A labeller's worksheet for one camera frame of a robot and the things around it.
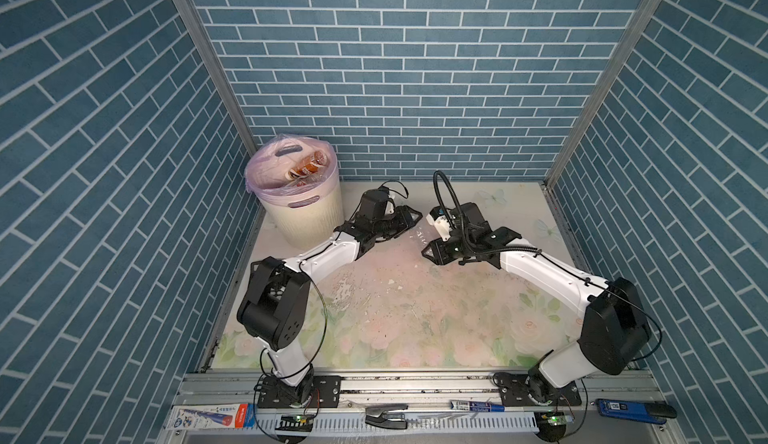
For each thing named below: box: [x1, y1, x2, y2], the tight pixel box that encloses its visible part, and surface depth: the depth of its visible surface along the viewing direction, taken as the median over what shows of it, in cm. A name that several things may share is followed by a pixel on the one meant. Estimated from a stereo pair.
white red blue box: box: [165, 403, 256, 430], surface depth 71 cm
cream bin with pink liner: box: [246, 134, 344, 251], surface depth 91 cm
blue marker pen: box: [450, 400, 506, 412], surface depth 72 cm
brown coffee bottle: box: [285, 150, 327, 181], surface depth 95 cm
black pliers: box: [365, 403, 409, 430], surface depth 70 cm
